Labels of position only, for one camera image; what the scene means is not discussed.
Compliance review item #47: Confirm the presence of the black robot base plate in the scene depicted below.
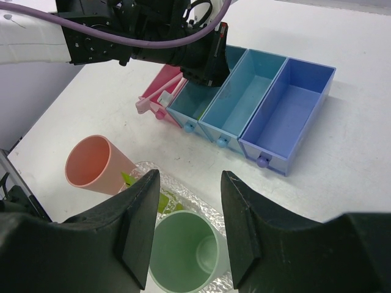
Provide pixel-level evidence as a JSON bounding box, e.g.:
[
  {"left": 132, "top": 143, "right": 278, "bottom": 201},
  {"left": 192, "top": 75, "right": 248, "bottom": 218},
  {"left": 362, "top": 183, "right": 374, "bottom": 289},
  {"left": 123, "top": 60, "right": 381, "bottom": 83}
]
[{"left": 1, "top": 172, "right": 52, "bottom": 222}]

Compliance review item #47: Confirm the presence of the teal drawer bin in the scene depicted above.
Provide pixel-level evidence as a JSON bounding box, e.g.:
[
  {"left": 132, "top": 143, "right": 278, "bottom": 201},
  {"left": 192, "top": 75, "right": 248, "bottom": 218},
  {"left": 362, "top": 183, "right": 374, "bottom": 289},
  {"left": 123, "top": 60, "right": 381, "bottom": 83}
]
[{"left": 167, "top": 45, "right": 247, "bottom": 142}]

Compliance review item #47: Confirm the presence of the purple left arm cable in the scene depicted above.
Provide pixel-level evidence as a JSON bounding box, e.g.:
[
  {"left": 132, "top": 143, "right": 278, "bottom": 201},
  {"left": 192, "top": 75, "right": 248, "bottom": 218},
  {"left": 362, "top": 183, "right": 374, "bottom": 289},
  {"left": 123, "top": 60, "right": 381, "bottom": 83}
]
[{"left": 0, "top": 0, "right": 233, "bottom": 49}]

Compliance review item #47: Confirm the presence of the small green toothpaste tube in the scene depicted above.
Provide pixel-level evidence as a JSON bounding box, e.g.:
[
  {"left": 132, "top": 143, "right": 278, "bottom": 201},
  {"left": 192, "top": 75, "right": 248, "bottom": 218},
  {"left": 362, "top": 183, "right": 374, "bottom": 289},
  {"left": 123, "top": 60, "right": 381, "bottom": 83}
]
[{"left": 122, "top": 169, "right": 184, "bottom": 215}]

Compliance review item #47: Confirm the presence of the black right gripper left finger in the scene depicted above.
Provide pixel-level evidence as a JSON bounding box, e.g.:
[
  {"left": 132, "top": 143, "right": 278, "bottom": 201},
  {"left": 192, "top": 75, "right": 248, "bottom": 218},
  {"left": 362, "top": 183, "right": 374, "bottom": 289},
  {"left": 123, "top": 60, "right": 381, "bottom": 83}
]
[{"left": 1, "top": 169, "right": 160, "bottom": 292}]

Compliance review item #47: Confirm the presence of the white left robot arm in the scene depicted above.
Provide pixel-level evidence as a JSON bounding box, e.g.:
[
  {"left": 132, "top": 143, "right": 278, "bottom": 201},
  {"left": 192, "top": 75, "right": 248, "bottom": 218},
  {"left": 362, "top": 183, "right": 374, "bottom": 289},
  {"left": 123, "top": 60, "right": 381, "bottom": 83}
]
[{"left": 1, "top": 1, "right": 230, "bottom": 87}]

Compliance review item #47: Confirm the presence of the large green toothpaste tube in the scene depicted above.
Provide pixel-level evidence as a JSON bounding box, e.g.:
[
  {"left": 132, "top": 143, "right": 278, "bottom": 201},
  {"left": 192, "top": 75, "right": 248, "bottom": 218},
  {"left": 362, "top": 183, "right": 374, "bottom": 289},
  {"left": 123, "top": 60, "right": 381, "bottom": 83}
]
[{"left": 197, "top": 112, "right": 204, "bottom": 121}]

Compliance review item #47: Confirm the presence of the orange plastic cup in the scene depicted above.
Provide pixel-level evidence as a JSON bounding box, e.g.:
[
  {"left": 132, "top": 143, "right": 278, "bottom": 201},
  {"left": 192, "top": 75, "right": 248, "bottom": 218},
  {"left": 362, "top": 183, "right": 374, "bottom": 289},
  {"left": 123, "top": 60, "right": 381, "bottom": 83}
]
[{"left": 65, "top": 135, "right": 136, "bottom": 195}]

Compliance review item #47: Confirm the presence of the light blue drawer bin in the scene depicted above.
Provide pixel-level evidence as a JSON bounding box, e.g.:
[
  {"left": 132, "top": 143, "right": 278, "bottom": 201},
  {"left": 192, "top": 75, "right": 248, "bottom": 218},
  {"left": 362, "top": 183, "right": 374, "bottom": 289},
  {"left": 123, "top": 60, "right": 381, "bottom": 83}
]
[{"left": 199, "top": 49, "right": 287, "bottom": 155}]

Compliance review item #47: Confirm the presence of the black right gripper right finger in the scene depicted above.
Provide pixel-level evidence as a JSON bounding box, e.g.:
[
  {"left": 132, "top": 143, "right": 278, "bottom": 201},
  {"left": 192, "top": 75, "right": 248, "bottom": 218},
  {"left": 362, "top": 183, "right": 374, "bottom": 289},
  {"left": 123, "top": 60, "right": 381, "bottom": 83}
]
[{"left": 221, "top": 171, "right": 390, "bottom": 292}]

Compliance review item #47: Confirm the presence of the dark blue drawer bin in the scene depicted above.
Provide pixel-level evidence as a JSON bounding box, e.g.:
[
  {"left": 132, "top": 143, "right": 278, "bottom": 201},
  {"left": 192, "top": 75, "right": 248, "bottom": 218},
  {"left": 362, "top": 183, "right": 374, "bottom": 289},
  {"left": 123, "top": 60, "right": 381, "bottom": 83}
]
[{"left": 239, "top": 58, "right": 336, "bottom": 176}]

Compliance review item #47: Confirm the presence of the pink toothbrush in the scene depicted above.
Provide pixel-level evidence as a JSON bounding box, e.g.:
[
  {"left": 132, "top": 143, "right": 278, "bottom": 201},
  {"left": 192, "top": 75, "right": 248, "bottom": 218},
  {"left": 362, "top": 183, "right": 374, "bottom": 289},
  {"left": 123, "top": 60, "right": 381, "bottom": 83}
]
[{"left": 135, "top": 74, "right": 183, "bottom": 115}]

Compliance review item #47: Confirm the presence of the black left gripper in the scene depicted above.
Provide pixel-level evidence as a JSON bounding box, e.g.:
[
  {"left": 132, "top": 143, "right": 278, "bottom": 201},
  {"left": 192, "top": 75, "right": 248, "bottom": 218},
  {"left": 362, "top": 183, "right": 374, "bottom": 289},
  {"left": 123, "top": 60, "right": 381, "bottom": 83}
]
[{"left": 57, "top": 1, "right": 229, "bottom": 87}]

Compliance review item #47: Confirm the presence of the green plastic cup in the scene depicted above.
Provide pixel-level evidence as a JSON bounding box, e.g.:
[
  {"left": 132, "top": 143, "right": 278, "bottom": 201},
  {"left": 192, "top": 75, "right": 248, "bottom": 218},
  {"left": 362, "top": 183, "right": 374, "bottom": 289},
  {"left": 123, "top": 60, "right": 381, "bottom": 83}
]
[{"left": 149, "top": 210, "right": 230, "bottom": 292}]

